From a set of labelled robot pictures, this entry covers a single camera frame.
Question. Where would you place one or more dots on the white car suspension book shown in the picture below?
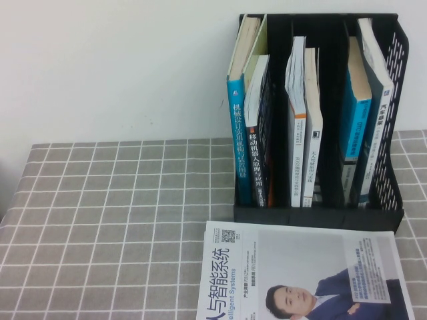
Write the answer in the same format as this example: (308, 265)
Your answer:
(377, 140)

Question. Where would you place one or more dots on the teal hardcover mechanical design book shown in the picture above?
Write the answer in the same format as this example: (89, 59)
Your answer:
(238, 133)

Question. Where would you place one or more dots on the black mobile robot book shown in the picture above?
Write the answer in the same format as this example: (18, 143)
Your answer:
(255, 156)

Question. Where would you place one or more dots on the white book with orange band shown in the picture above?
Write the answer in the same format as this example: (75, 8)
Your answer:
(298, 150)

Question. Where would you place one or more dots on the white driverless car book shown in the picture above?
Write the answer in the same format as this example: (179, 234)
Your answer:
(312, 150)

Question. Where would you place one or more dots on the black plastic book stand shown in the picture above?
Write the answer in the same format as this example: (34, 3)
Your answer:
(333, 215)

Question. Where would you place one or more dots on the dark grey spine book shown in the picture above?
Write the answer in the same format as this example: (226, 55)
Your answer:
(349, 180)

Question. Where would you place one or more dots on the blue DTC book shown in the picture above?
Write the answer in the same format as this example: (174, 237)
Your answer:
(358, 126)

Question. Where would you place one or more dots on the intelligent systems magazine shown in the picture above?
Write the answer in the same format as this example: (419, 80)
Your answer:
(283, 260)

